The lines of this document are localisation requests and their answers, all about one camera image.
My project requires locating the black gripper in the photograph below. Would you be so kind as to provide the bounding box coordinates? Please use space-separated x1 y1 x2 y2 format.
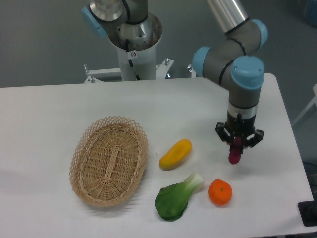
215 103 264 154

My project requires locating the purple sweet potato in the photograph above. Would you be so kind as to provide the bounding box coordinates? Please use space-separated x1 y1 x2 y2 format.
228 137 243 165

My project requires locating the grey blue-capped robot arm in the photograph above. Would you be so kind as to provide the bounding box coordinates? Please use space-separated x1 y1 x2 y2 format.
82 0 268 155

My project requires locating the orange tangerine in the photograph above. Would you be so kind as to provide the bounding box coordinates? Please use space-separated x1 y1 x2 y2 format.
208 179 233 206

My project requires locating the yellow mango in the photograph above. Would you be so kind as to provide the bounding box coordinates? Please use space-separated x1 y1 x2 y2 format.
159 139 192 171

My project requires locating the green bok choy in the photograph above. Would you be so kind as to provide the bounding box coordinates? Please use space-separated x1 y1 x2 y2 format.
155 173 204 222

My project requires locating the black device at table edge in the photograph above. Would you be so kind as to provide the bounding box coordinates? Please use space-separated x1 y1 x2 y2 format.
298 201 317 227

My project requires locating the oval woven wicker basket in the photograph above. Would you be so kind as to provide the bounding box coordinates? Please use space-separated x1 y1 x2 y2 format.
69 116 148 207

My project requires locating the white frame at right edge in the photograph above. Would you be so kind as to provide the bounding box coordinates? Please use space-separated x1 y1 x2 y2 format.
291 84 317 127

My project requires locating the white metal base frame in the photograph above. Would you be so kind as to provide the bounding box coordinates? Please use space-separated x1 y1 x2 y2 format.
84 58 197 83

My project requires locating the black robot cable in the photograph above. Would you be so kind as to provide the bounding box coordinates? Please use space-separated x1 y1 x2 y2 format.
125 39 141 81

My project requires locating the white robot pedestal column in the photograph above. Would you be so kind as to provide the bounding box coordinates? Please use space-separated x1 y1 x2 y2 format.
109 13 162 70

